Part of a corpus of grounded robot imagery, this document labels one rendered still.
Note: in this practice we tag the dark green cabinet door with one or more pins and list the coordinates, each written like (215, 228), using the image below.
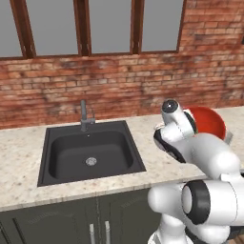
(130, 216)
(47, 222)

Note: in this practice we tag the wooden framed window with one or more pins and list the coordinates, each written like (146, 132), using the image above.
(82, 28)

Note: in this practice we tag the grey sink faucet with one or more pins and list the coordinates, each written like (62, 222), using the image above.
(83, 119)

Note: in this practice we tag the black kitchen sink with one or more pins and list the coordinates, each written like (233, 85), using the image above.
(90, 152)

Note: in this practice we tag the red bowl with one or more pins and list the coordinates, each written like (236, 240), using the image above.
(208, 122)

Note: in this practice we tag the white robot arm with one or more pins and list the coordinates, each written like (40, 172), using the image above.
(209, 158)

